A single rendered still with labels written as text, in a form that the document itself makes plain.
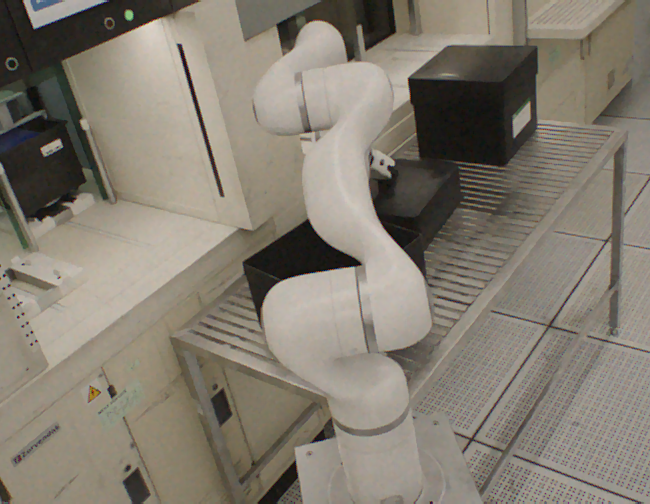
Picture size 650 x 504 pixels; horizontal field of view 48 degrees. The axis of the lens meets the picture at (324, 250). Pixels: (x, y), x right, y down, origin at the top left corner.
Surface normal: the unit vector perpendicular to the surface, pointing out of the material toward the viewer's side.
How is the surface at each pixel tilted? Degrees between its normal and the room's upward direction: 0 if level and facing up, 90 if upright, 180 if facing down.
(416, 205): 0
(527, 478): 0
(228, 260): 90
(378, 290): 33
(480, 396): 0
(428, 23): 90
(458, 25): 90
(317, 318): 58
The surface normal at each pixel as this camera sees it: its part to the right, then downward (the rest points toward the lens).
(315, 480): -0.18, -0.84
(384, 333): 0.03, 0.51
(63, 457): 0.79, 0.19
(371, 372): 0.20, -0.68
